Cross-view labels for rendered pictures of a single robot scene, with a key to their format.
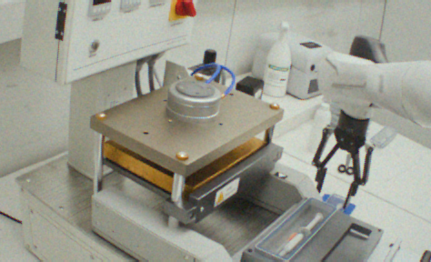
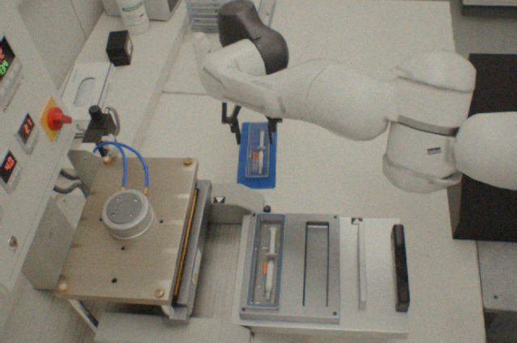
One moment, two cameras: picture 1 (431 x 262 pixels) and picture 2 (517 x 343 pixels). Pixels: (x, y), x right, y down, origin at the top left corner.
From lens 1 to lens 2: 0.44 m
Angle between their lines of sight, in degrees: 28
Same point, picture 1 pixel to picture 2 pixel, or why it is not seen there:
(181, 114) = (128, 237)
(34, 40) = not seen: outside the picture
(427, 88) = (343, 123)
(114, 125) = (83, 291)
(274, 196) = (222, 215)
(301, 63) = not seen: outside the picture
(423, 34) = not seen: outside the picture
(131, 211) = (136, 332)
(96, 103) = (38, 250)
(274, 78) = (133, 18)
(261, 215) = (220, 232)
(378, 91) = (281, 112)
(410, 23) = not seen: outside the picture
